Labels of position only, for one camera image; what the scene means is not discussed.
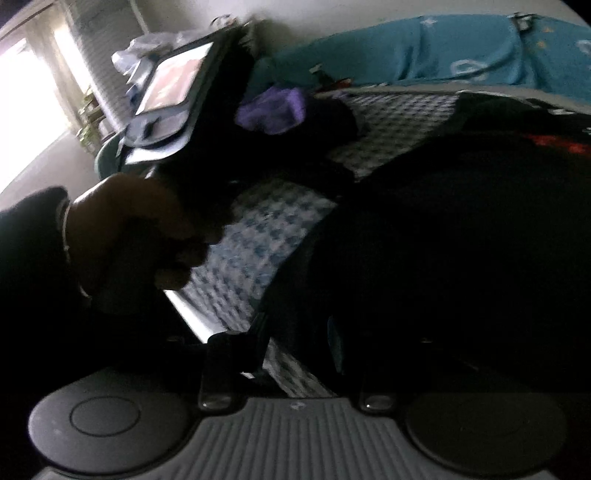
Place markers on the white pipe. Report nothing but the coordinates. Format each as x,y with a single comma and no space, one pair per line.
138,16

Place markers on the teal printed blanket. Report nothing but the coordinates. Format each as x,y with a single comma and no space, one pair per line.
438,46

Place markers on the window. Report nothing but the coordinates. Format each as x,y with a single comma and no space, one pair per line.
27,101

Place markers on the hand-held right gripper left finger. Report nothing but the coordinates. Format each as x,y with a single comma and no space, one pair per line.
219,369

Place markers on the white plastic bag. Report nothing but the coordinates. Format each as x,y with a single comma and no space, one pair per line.
136,50

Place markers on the person's left forearm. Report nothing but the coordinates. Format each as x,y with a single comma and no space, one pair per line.
32,258

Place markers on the dark cloth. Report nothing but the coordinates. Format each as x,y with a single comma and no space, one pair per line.
330,122

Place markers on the green cloth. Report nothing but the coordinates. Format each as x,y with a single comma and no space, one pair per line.
105,157

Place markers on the person's left hand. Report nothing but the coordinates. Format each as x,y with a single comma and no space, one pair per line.
129,230

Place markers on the potted plant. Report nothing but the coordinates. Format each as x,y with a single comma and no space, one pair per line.
87,120

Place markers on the black garment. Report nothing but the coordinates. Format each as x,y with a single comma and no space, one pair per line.
438,230

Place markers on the purple cloth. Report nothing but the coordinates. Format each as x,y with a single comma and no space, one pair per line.
272,110

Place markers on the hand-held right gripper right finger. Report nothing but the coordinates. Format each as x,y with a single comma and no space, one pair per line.
376,392

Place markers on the houndstooth bed mat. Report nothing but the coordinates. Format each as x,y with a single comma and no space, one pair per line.
277,230

